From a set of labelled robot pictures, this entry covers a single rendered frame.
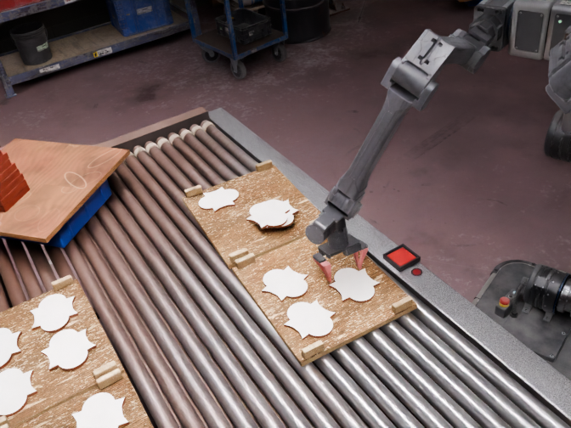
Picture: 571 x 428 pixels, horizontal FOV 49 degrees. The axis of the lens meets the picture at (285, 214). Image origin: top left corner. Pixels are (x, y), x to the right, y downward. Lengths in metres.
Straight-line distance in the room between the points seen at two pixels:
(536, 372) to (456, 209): 2.03
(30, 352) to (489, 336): 1.17
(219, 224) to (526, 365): 0.98
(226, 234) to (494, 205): 1.98
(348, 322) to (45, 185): 1.13
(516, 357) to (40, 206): 1.46
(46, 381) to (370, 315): 0.83
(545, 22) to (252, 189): 1.02
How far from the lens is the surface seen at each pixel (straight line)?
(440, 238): 3.32
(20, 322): 1.89
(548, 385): 1.58
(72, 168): 2.26
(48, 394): 1.67
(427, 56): 1.40
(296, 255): 1.82
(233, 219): 1.99
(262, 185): 2.12
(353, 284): 1.71
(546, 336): 2.57
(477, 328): 1.66
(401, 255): 1.82
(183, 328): 1.70
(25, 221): 2.07
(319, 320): 1.62
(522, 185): 3.76
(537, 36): 1.84
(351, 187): 1.55
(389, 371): 1.54
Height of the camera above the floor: 2.14
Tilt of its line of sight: 37 degrees down
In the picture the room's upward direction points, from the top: 7 degrees counter-clockwise
